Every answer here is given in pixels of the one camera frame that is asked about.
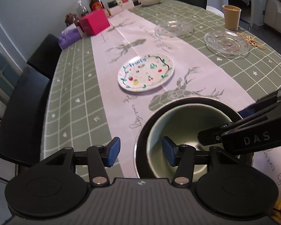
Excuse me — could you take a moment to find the green ceramic bowl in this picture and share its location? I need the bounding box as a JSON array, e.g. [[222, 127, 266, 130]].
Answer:
[[146, 104, 231, 180]]

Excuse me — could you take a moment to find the orange steel bowl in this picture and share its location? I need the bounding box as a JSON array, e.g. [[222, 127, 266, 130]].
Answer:
[[134, 97, 242, 178]]

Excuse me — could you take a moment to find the clear glass plate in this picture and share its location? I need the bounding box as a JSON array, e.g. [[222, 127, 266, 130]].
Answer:
[[154, 20, 194, 39], [204, 30, 250, 55]]

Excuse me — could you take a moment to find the fruity painted white plate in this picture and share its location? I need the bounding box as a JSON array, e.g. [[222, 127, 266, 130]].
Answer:
[[118, 52, 175, 92]]

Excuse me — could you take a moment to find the green checked tablecloth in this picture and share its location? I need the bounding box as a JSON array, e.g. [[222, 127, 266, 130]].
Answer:
[[42, 0, 224, 177]]

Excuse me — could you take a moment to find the white deer table runner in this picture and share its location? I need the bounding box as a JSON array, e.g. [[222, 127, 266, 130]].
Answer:
[[91, 7, 281, 202]]

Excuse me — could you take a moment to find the black chair near left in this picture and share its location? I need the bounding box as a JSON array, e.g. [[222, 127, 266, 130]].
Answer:
[[0, 67, 51, 167]]

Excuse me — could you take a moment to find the beige paper cup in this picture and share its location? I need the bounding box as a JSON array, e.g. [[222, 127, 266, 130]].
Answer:
[[222, 5, 242, 32]]

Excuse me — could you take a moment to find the black chair far left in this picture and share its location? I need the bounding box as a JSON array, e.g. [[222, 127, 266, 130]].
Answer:
[[27, 34, 62, 80]]

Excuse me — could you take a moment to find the purple tissue box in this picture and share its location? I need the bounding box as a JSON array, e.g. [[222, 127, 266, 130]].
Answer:
[[58, 28, 83, 50]]

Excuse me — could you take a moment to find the pink square box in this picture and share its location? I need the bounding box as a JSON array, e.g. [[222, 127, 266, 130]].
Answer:
[[79, 9, 110, 36]]

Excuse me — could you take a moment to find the glass panel door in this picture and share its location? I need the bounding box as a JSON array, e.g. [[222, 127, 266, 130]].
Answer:
[[0, 53, 20, 105]]

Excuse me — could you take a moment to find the brown figurine ornament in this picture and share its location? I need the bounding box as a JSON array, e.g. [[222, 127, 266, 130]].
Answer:
[[65, 13, 79, 27]]

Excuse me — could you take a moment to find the white box at far end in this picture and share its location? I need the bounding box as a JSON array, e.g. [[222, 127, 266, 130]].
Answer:
[[108, 1, 134, 16]]

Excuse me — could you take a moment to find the clear water bottle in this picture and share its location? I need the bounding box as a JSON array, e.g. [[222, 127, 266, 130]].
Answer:
[[78, 0, 89, 17]]

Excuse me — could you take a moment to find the dark glass jar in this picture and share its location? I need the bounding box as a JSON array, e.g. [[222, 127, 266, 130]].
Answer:
[[108, 0, 118, 8]]

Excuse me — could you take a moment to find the brown liquor bottle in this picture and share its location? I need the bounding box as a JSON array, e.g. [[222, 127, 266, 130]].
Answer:
[[89, 0, 104, 11]]

